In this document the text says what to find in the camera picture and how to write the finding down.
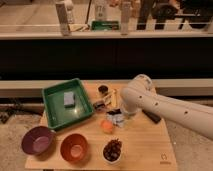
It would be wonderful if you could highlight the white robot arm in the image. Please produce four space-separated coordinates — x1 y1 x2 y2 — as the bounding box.
120 74 213 140

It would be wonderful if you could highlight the white bowl of grapes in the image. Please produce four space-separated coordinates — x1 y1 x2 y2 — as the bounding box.
103 139 122 164

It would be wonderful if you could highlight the orange bowl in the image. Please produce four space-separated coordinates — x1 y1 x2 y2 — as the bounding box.
60 133 88 163

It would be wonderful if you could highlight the purple bowl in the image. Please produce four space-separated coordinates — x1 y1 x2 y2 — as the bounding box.
21 126 55 155

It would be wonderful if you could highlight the small dark cup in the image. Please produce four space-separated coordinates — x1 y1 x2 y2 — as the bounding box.
98 85 108 95

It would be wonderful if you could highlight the wooden spatula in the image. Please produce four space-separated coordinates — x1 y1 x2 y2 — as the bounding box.
111 89 117 108

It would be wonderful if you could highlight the small metal toy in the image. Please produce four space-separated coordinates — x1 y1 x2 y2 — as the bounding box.
93 100 111 111

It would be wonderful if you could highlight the orange fruit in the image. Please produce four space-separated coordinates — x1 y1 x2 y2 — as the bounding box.
101 120 114 134

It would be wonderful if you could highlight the blue sponge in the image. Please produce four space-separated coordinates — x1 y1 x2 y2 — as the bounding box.
64 91 75 107

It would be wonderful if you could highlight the green plastic tray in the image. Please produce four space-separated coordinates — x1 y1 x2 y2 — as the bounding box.
42 78 94 131

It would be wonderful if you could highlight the green crate in background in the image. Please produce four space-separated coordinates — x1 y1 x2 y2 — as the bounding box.
91 21 119 30

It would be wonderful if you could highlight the black handled knife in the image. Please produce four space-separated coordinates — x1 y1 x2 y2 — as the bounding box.
106 109 122 115

